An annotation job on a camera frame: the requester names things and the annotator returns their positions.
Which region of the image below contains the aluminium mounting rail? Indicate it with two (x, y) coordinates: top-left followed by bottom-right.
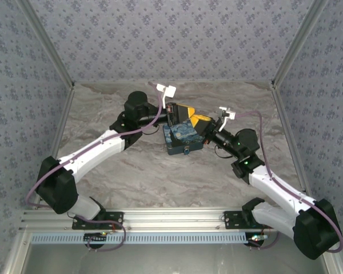
(19, 207), (295, 231)

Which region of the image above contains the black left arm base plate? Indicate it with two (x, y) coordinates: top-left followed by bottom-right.
(71, 210), (125, 231)

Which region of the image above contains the left controller board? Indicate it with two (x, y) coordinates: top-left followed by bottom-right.
(83, 232), (109, 248)

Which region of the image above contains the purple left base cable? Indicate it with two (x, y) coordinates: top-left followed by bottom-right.
(73, 215), (127, 253)

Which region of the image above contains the right controller board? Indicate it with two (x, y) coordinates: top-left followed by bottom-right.
(246, 232), (269, 248)

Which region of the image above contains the white slotted cable duct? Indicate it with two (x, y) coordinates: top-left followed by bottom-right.
(30, 232), (264, 245)

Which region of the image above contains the controller board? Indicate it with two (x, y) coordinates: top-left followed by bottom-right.
(83, 232), (109, 248)
(246, 232), (269, 248)

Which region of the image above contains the starry night print box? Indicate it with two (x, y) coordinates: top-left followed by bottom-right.
(162, 119), (205, 156)

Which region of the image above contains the aluminium table edge rail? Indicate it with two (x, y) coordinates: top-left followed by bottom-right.
(270, 82), (312, 198)
(33, 82), (76, 209)

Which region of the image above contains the grey metal panel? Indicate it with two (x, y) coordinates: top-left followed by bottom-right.
(2, 230), (343, 274)

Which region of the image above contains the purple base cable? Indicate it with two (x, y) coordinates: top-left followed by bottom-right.
(248, 230), (281, 251)
(73, 215), (127, 253)

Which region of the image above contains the aluminium frame post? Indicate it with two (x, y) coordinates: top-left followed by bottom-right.
(270, 0), (330, 90)
(16, 0), (76, 90)

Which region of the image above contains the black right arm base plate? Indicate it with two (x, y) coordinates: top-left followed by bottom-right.
(223, 210), (265, 230)

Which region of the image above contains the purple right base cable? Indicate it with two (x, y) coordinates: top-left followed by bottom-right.
(248, 230), (281, 251)

